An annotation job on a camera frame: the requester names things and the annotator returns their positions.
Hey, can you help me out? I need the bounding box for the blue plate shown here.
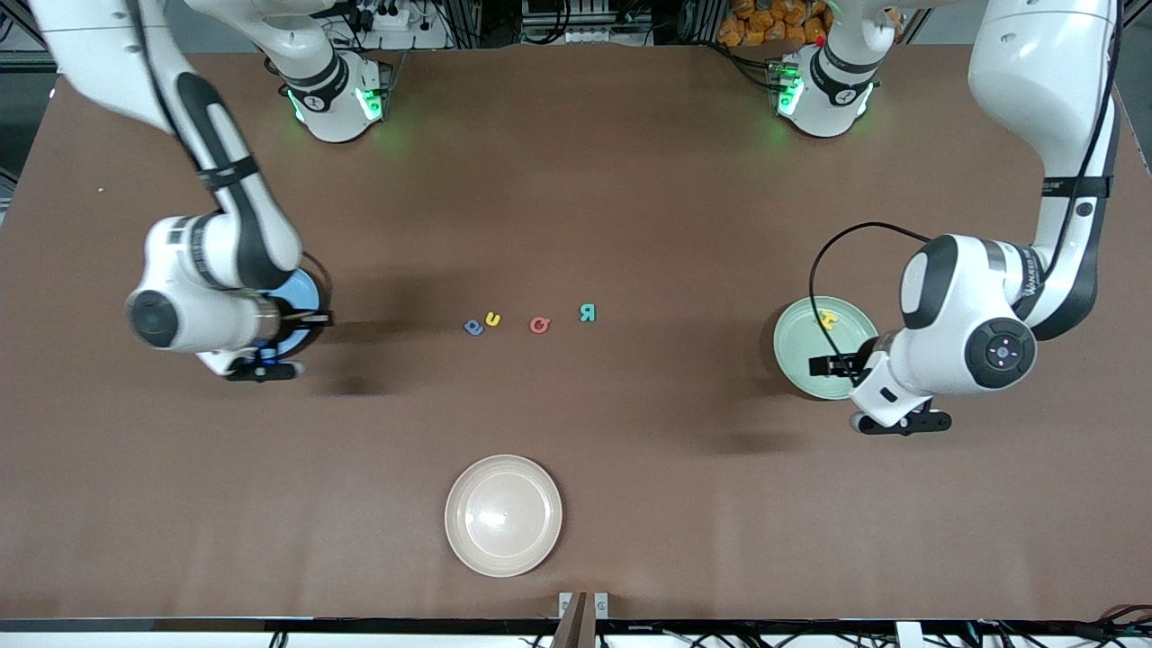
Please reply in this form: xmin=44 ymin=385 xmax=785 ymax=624
xmin=243 ymin=268 xmax=321 ymax=361

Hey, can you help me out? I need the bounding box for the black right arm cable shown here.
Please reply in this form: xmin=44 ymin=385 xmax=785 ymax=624
xmin=130 ymin=0 xmax=332 ymax=302

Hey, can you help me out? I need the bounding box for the orange packets pile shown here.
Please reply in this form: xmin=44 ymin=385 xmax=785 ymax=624
xmin=717 ymin=0 xmax=904 ymax=48

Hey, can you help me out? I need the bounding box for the aluminium frame profile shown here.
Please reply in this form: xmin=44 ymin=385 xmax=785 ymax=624
xmin=0 ymin=18 xmax=55 ymax=75

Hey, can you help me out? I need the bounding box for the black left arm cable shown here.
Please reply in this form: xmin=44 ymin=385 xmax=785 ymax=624
xmin=808 ymin=0 xmax=1123 ymax=383

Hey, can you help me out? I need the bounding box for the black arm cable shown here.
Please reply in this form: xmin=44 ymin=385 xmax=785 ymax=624
xmin=808 ymin=0 xmax=1123 ymax=383
xmin=130 ymin=0 xmax=332 ymax=302

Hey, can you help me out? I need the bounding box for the white power strip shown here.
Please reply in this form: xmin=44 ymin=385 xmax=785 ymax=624
xmin=346 ymin=0 xmax=451 ymax=50

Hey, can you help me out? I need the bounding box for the beige plate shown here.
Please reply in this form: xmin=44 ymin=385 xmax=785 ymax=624
xmin=445 ymin=454 xmax=563 ymax=578

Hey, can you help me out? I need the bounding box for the green plate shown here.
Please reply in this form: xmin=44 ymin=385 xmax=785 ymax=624
xmin=773 ymin=296 xmax=879 ymax=401

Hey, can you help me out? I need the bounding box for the white electronics box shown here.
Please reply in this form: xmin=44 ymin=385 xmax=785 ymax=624
xmin=522 ymin=0 xmax=651 ymax=46

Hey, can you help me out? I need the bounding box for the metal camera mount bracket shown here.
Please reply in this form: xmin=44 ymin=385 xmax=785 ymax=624
xmin=558 ymin=591 xmax=610 ymax=648

